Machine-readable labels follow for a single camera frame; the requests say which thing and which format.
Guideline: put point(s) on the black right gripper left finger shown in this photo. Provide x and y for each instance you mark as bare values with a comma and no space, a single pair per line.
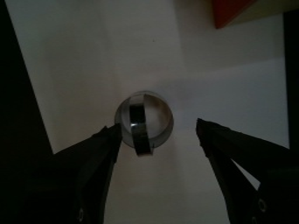
78,175

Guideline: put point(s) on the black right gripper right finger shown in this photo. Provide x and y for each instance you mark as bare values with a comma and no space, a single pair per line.
269,175

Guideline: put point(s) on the white cutting board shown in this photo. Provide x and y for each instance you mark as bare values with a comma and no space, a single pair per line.
98,58

